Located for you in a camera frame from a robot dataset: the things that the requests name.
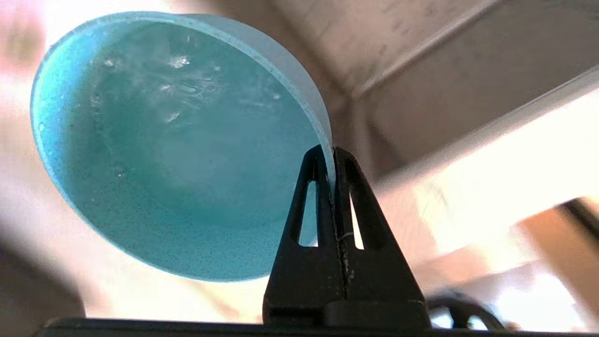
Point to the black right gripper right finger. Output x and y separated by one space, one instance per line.
379 285

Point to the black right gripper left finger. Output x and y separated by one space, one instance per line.
304 281

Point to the blue bowl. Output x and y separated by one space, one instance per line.
61 93

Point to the steel sink drain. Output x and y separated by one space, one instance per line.
463 309

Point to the steel sink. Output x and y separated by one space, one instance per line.
444 70

